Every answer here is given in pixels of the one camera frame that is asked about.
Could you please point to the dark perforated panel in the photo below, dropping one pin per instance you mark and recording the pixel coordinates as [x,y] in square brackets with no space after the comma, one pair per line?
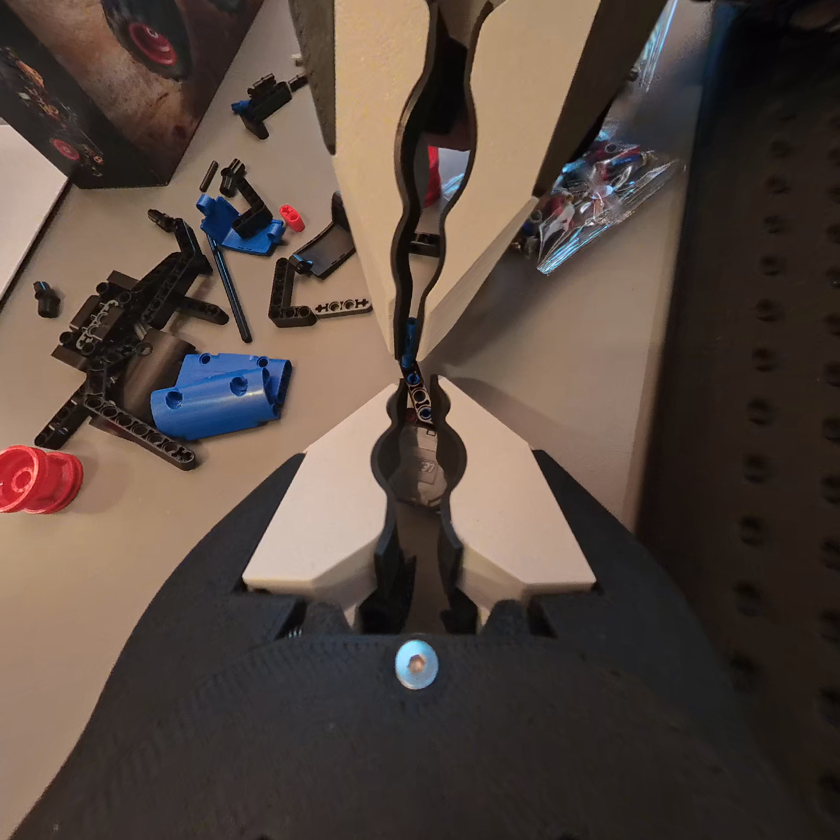
[754,394]

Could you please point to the short black axle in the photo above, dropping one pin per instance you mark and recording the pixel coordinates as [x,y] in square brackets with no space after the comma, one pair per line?
[210,176]

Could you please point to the dark long axle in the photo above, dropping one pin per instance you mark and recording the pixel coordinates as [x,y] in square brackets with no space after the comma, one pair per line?
[231,292]

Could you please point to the grey desk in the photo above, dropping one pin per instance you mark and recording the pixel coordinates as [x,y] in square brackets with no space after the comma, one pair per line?
[164,577]

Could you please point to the blue curved shell panel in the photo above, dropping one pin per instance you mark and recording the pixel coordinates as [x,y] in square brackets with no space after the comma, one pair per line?
[210,407]

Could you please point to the black bent beam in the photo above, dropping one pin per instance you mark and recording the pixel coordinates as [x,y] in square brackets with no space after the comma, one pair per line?
[253,207]

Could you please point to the printed toy set box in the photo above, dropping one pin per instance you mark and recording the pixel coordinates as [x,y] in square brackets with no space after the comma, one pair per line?
[98,79]

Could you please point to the blue flat panel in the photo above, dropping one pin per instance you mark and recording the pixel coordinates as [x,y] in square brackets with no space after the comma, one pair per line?
[253,246]

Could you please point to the small red connector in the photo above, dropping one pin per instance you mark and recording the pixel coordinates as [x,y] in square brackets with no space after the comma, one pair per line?
[292,218]

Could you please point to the long blue pin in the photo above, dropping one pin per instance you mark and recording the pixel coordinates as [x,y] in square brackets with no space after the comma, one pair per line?
[409,341]

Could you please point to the black pin connector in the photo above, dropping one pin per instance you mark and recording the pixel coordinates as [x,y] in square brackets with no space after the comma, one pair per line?
[161,218]
[233,174]
[47,298]

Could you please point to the black curved shell panel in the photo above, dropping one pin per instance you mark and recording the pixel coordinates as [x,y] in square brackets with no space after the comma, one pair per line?
[157,367]

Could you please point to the black beam chassis assembly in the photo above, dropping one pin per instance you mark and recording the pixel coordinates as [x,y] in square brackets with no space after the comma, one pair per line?
[151,289]

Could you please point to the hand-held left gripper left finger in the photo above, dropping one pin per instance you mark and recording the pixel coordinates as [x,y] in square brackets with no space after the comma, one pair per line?
[328,525]

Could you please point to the small bag of red parts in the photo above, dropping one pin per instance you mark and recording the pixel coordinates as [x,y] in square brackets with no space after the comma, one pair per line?
[604,197]

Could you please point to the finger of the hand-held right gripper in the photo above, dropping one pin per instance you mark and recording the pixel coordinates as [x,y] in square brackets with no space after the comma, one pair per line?
[367,79]
[518,98]

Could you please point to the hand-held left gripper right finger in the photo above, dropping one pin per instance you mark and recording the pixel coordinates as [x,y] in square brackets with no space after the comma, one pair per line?
[518,525]

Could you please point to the dark thin liftarm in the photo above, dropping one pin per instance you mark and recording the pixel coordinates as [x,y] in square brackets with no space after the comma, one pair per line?
[344,306]

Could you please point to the white stand base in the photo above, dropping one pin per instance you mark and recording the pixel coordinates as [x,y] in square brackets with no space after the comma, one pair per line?
[19,210]

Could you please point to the black curved mudguard panel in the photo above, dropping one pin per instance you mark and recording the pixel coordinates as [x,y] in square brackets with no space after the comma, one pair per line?
[325,253]

